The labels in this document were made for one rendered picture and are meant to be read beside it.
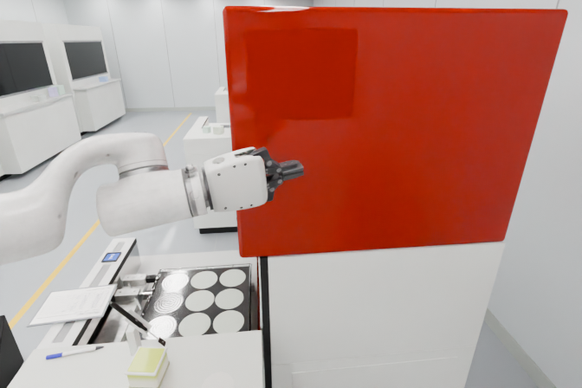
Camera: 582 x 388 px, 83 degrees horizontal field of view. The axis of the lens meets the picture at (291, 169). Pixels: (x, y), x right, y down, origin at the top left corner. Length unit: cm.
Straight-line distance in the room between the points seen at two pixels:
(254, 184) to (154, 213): 16
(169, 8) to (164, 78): 163
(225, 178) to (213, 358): 60
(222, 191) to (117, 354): 68
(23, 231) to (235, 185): 28
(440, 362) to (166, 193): 108
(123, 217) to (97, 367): 62
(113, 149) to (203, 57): 842
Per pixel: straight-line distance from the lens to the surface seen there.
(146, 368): 97
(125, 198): 55
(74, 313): 130
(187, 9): 900
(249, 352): 103
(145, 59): 925
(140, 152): 56
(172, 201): 54
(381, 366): 128
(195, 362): 104
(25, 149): 577
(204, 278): 138
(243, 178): 56
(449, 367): 139
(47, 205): 52
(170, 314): 127
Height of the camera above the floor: 176
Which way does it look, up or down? 22 degrees down
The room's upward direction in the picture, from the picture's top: straight up
